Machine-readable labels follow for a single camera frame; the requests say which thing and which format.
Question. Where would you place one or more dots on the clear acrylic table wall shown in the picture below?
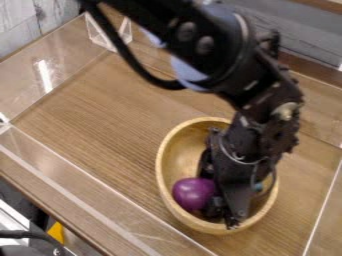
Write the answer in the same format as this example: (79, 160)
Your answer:
(84, 167)

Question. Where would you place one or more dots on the brown wooden bowl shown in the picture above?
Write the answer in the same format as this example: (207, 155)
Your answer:
(176, 163)

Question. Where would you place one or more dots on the purple toy eggplant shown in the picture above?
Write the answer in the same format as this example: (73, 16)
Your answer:
(194, 194)

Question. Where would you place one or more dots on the clear acrylic corner bracket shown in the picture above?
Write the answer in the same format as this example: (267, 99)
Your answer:
(99, 33)

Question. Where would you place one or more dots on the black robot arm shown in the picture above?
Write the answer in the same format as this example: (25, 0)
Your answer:
(220, 57)

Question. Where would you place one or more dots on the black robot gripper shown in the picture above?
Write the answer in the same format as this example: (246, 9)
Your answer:
(239, 169)

